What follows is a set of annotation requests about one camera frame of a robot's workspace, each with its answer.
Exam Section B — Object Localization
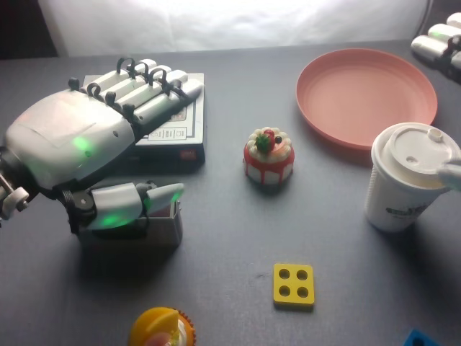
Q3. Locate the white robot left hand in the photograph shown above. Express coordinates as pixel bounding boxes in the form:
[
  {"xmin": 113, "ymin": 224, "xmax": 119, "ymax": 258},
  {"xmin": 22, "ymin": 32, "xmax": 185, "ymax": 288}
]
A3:
[{"xmin": 3, "ymin": 56, "xmax": 205, "ymax": 232}]

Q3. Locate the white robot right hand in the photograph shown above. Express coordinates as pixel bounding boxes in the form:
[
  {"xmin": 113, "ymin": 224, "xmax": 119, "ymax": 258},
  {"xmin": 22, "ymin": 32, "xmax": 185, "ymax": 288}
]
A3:
[{"xmin": 410, "ymin": 12, "xmax": 461, "ymax": 192}]

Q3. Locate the purple and white small box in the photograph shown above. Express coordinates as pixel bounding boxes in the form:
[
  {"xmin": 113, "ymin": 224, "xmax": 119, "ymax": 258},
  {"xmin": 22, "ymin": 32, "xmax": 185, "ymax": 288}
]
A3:
[{"xmin": 79, "ymin": 200, "xmax": 183, "ymax": 250}]

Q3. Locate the white paper cup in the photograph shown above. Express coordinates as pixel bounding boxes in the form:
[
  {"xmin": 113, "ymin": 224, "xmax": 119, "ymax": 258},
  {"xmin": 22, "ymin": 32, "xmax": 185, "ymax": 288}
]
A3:
[{"xmin": 364, "ymin": 122, "xmax": 461, "ymax": 232}]

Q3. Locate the pink round plate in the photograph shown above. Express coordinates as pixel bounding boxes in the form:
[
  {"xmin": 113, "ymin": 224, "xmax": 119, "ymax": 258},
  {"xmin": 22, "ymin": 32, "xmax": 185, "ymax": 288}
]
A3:
[{"xmin": 295, "ymin": 49, "xmax": 439, "ymax": 151}]

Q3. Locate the calculator box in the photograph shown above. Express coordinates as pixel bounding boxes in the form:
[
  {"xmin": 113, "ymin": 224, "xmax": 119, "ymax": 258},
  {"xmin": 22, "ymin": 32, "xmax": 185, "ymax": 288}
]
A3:
[{"xmin": 83, "ymin": 73, "xmax": 207, "ymax": 171}]

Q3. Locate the white backdrop sheet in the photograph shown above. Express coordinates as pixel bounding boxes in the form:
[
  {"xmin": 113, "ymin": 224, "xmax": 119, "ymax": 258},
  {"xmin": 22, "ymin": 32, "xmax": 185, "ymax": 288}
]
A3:
[{"xmin": 37, "ymin": 0, "xmax": 435, "ymax": 58}]

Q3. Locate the grey table cloth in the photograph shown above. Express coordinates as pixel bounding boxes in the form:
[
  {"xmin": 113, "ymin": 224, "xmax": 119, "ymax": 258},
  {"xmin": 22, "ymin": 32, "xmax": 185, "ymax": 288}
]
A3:
[{"xmin": 0, "ymin": 38, "xmax": 461, "ymax": 346}]

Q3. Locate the strawberry cake toy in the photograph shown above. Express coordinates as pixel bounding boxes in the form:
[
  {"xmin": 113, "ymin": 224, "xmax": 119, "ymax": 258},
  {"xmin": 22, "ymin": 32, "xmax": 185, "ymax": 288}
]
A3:
[{"xmin": 243, "ymin": 126, "xmax": 296, "ymax": 187}]

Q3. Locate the orange cupcake toy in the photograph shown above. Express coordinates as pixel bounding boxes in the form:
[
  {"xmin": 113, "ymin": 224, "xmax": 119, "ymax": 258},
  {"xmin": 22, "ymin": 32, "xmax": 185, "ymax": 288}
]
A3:
[{"xmin": 128, "ymin": 306, "xmax": 196, "ymax": 346}]

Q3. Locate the yellow four-hole block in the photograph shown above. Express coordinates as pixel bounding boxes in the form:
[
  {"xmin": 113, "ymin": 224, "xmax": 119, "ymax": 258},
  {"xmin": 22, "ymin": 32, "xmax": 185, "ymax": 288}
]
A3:
[{"xmin": 272, "ymin": 262, "xmax": 316, "ymax": 309}]

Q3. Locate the blue block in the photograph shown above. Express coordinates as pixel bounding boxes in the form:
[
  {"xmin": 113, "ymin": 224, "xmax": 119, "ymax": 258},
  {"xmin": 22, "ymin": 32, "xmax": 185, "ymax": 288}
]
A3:
[{"xmin": 401, "ymin": 327, "xmax": 442, "ymax": 346}]

